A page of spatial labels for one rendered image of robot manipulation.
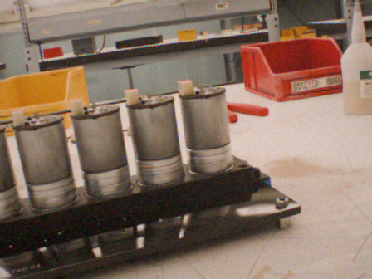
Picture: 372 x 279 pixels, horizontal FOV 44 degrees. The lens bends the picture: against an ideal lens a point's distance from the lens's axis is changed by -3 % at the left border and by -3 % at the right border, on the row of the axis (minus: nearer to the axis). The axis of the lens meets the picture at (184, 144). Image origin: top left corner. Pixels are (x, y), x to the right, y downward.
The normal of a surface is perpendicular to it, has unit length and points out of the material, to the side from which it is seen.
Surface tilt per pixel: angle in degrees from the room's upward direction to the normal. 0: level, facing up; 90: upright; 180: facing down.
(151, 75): 90
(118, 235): 0
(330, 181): 0
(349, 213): 0
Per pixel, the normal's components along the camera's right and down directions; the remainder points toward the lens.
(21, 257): -0.13, -0.96
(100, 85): 0.04, 0.25
